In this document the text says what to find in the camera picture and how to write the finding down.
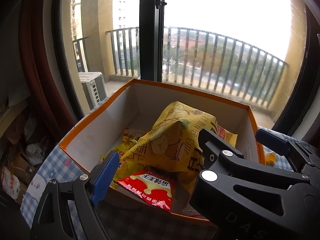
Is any yellow cartoon snack bag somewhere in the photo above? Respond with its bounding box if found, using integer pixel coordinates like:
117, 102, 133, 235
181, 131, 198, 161
101, 127, 151, 190

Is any black window frame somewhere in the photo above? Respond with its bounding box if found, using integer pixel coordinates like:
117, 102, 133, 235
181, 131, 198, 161
51, 0, 319, 138

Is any orange cardboard box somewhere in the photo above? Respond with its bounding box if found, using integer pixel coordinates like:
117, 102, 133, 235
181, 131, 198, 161
58, 78, 266, 225

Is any yellow honey butter chip bag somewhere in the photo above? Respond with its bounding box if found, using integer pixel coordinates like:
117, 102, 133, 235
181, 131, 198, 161
123, 101, 237, 193

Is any outdoor air conditioner unit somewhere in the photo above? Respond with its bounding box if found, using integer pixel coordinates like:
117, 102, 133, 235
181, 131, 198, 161
79, 72, 107, 110

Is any red white silver snack packet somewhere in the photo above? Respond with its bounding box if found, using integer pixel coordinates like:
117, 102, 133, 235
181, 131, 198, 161
116, 168, 176, 212

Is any blue checkered bear tablecloth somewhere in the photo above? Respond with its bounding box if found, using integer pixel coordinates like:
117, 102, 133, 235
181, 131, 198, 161
19, 97, 318, 240

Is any balcony metal railing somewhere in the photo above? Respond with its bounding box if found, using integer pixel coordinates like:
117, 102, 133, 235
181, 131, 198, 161
73, 27, 289, 108

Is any red curtain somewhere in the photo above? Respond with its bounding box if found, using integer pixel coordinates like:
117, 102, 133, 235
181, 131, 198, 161
18, 0, 79, 139

